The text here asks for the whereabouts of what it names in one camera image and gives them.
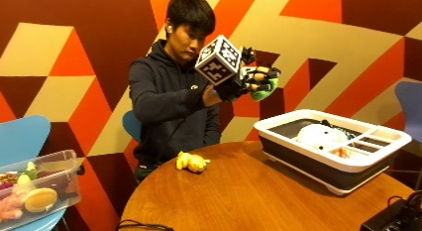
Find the white cube with black markers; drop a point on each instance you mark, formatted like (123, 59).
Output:
(218, 60)

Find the white round soft toy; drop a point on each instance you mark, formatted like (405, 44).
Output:
(320, 136)

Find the black electronic box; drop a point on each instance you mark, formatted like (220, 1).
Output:
(396, 217)

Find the pink soft toy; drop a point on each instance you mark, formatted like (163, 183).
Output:
(10, 206)

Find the white and black dish rack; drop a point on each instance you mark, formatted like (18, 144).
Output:
(325, 168)

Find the yellow round bun toy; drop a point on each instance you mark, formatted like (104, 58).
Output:
(41, 200)

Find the green vegetable toy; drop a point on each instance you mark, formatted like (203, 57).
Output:
(27, 174)

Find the clear plastic storage box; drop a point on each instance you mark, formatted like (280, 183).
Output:
(62, 198)

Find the the person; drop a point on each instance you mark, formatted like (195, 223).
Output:
(167, 92)

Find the white earbud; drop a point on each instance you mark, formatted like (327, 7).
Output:
(168, 27)

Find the yellow soft toy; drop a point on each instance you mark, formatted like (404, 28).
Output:
(191, 162)

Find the pale blue chair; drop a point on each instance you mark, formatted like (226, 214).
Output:
(409, 107)

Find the light blue chair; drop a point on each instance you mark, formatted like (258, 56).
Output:
(22, 138)

